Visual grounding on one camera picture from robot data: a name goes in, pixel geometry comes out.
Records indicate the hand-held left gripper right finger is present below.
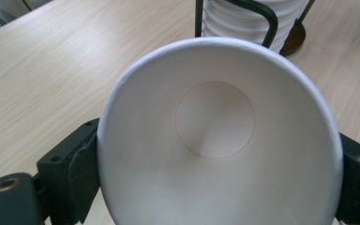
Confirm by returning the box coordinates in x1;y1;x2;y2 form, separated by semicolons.
335;132;360;225

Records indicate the black wire wooden cup rack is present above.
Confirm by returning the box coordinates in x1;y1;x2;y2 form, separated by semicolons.
194;0;317;58

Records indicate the stack of white paper cups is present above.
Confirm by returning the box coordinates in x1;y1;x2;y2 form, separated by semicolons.
201;0;310;54

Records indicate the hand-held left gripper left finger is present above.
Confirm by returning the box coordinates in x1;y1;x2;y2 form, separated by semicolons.
36;117;101;225

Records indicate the single white paper cup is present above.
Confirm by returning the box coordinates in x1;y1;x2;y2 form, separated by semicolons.
96;36;345;225

